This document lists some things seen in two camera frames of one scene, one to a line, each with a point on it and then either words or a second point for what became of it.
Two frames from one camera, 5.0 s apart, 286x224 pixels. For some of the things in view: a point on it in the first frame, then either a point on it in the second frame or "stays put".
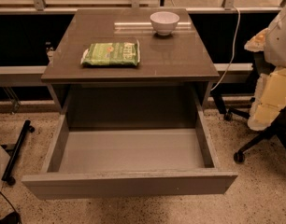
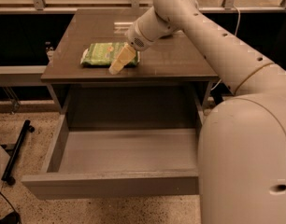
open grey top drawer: [130, 162] stays put
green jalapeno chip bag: [112, 53] stays put
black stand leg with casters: [16, 152] stays put
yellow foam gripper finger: [273, 92] → [135, 38]
